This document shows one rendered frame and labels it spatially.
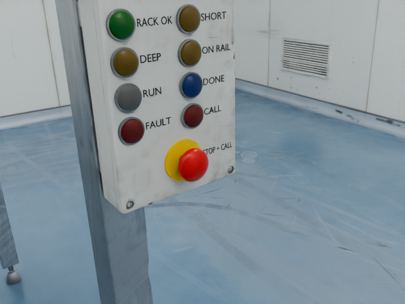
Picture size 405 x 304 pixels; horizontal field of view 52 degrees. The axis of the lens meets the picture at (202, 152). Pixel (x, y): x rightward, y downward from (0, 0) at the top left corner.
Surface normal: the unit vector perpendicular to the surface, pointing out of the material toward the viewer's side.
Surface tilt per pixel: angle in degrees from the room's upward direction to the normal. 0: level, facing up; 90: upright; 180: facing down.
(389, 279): 0
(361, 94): 90
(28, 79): 90
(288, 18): 90
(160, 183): 90
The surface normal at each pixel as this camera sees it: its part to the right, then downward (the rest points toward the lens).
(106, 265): -0.80, 0.25
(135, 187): 0.61, 0.28
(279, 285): -0.04, -0.93
